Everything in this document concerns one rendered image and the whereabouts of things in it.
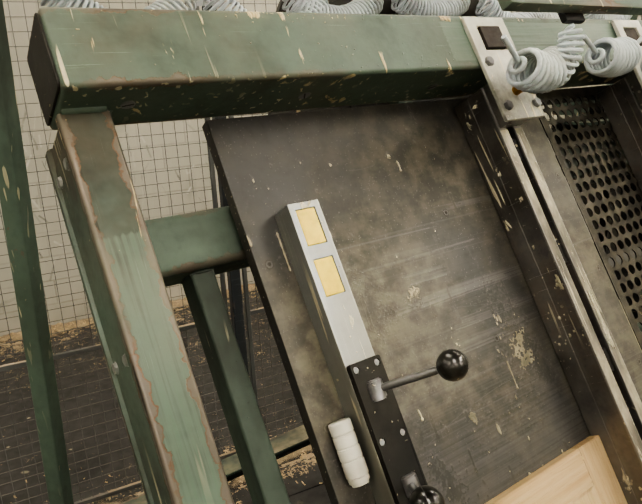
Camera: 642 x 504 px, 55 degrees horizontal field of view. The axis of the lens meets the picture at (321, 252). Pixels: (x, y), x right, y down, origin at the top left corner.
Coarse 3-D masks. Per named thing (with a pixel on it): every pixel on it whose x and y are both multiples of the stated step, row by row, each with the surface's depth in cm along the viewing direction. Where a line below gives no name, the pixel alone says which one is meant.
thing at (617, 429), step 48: (480, 48) 101; (576, 48) 92; (480, 96) 104; (528, 96) 103; (480, 144) 106; (528, 144) 105; (528, 192) 101; (528, 240) 102; (576, 288) 101; (576, 336) 98; (576, 384) 100; (624, 384) 97; (624, 432) 95; (624, 480) 96
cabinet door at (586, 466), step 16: (576, 448) 96; (592, 448) 97; (560, 464) 92; (576, 464) 94; (592, 464) 96; (608, 464) 97; (528, 480) 88; (544, 480) 90; (560, 480) 91; (576, 480) 93; (592, 480) 94; (608, 480) 96; (496, 496) 87; (512, 496) 86; (528, 496) 87; (544, 496) 89; (560, 496) 90; (576, 496) 92; (592, 496) 94; (608, 496) 95; (624, 496) 97
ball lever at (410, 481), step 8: (408, 480) 74; (416, 480) 74; (408, 488) 74; (416, 488) 65; (424, 488) 64; (432, 488) 64; (408, 496) 74; (416, 496) 64; (424, 496) 64; (432, 496) 63; (440, 496) 64
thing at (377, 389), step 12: (444, 360) 71; (456, 360) 71; (420, 372) 74; (432, 372) 73; (444, 372) 71; (456, 372) 71; (372, 384) 76; (384, 384) 76; (396, 384) 75; (372, 396) 76; (384, 396) 76
